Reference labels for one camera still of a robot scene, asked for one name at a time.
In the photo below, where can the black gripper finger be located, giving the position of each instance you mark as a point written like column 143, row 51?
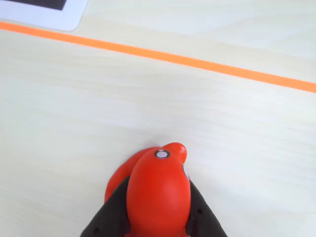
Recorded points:
column 108, row 217
column 205, row 219

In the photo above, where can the red rubber duck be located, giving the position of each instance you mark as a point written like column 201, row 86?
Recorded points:
column 158, row 192

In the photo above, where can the orange tape strip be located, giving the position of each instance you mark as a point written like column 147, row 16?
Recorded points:
column 158, row 54

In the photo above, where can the white card with black print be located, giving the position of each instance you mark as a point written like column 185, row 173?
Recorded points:
column 37, row 17

